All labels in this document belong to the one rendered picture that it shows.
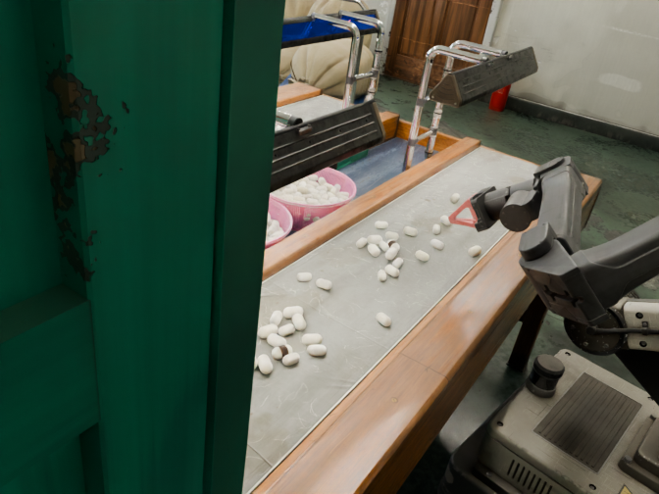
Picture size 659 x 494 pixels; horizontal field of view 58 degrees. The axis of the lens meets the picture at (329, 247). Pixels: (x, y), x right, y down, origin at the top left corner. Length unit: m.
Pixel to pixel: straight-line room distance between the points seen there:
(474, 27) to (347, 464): 5.13
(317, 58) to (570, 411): 3.17
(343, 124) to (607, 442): 0.92
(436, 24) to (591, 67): 1.40
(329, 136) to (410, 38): 5.02
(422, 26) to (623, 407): 4.75
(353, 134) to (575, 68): 4.64
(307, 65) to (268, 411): 3.47
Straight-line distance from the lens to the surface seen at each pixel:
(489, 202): 1.21
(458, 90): 1.44
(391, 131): 2.27
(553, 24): 5.60
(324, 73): 4.17
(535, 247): 0.79
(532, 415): 1.47
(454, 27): 5.81
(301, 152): 0.92
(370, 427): 0.91
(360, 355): 1.06
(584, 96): 5.61
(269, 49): 0.23
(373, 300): 1.20
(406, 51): 6.01
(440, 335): 1.11
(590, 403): 1.58
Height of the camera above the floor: 1.42
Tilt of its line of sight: 30 degrees down
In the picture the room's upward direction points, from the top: 9 degrees clockwise
